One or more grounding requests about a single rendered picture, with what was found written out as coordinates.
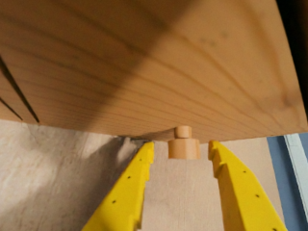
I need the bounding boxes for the wooden drawer front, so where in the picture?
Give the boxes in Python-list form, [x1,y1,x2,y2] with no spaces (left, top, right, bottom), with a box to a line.
[0,97,23,120]
[0,0,308,159]

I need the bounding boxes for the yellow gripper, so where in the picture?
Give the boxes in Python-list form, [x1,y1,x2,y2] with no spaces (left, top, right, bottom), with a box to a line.
[82,141,287,231]

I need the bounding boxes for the brown chest of drawers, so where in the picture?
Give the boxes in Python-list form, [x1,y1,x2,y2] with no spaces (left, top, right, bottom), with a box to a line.
[0,0,308,141]

